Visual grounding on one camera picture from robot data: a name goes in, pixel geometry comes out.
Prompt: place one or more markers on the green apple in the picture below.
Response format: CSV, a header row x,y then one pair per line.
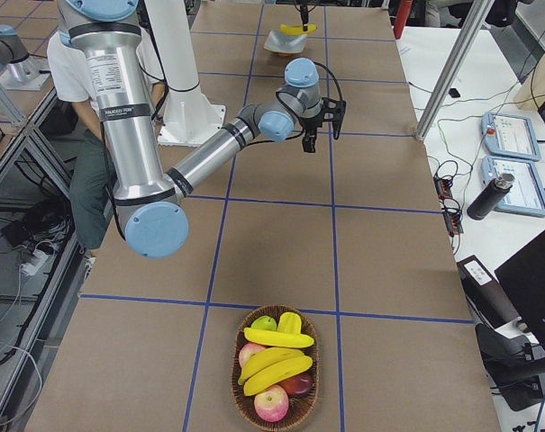
x,y
264,322

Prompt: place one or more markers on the square blue-green ceramic plate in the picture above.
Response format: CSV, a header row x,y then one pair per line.
x,y
284,44

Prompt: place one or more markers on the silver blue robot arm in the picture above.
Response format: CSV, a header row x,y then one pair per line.
x,y
147,197

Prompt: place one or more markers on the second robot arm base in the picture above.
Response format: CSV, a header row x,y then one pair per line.
x,y
19,70

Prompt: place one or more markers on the pink apple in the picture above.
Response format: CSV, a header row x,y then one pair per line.
x,y
272,404
247,351

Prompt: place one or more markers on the teach pendant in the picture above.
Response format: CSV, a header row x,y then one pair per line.
x,y
510,136
527,195

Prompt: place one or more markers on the lower teach pendant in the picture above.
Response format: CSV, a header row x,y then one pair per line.
x,y
527,195

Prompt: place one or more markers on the black box with white label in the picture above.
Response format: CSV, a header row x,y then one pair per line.
x,y
485,293

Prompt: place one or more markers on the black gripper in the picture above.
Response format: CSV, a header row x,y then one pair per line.
x,y
304,12
311,125

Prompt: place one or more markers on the black computer monitor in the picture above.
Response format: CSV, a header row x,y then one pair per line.
x,y
522,277

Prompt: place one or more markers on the pink apple in front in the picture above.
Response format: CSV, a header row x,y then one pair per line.
x,y
272,404

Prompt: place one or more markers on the yellow banana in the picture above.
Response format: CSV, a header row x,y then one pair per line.
x,y
266,358
276,373
272,338
297,30

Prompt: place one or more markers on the white power strip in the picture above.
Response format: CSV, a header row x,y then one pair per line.
x,y
38,259

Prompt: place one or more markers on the red fire extinguisher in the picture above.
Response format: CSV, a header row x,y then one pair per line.
x,y
402,14

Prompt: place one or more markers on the aluminium frame post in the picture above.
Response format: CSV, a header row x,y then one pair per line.
x,y
467,35

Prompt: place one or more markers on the upper teach pendant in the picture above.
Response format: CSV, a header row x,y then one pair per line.
x,y
510,136

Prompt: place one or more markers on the dark red apple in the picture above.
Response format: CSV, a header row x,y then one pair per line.
x,y
298,385

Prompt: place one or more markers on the woven wicker basket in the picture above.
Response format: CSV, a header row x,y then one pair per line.
x,y
299,407

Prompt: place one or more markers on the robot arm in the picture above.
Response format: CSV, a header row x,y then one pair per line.
x,y
310,6

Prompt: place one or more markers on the small circuit board with wires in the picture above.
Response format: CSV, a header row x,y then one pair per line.
x,y
450,207

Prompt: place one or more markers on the pink apple at left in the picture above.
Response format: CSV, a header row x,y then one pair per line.
x,y
247,351

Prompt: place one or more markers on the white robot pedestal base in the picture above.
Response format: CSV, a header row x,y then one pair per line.
x,y
189,119

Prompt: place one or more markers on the black thermos bottle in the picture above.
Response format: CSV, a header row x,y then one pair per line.
x,y
494,193

